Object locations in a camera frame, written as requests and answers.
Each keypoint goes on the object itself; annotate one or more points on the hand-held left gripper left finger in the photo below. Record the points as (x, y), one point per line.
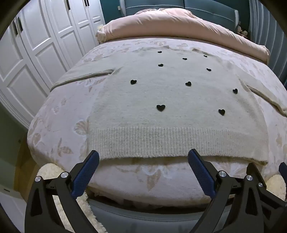
(86, 172)

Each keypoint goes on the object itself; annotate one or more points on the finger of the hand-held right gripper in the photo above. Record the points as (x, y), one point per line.
(283, 169)
(273, 201)

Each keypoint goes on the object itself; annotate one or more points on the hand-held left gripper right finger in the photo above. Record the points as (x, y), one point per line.
(201, 172)

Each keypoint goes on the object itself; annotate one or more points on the cream sweater with black hearts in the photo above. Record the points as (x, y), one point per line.
(145, 116)

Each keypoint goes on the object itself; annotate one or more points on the fluffy white rug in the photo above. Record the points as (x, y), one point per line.
(49, 172)

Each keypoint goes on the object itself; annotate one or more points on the bed with floral bedspread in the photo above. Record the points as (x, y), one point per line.
(56, 134)

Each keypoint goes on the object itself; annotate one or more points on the white panelled wardrobe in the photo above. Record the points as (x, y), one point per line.
(33, 56)

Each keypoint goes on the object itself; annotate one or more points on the beige plush toy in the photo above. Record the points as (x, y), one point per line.
(241, 30)

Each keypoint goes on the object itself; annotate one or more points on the pink duvet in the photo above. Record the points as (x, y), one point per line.
(168, 24)

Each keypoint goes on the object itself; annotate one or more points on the teal padded headboard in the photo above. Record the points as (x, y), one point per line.
(208, 9)

